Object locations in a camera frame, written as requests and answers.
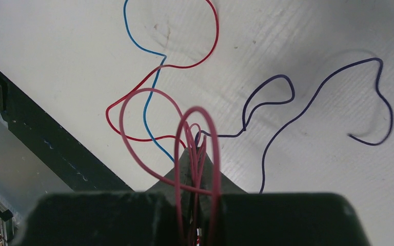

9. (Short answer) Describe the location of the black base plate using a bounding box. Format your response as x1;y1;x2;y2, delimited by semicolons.
0;71;132;191

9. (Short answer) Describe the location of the pink thin wire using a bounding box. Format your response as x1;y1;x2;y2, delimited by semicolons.
119;88;222;246

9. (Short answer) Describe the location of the red thin wire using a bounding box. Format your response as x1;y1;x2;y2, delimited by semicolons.
105;0;220;150

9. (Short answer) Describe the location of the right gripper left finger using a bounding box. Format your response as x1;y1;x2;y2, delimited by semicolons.
10;148;192;246

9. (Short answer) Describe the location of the blue thin wire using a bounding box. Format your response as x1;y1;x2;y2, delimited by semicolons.
123;0;175;163

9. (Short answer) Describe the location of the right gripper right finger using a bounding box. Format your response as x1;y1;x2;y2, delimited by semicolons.
196;149;371;246

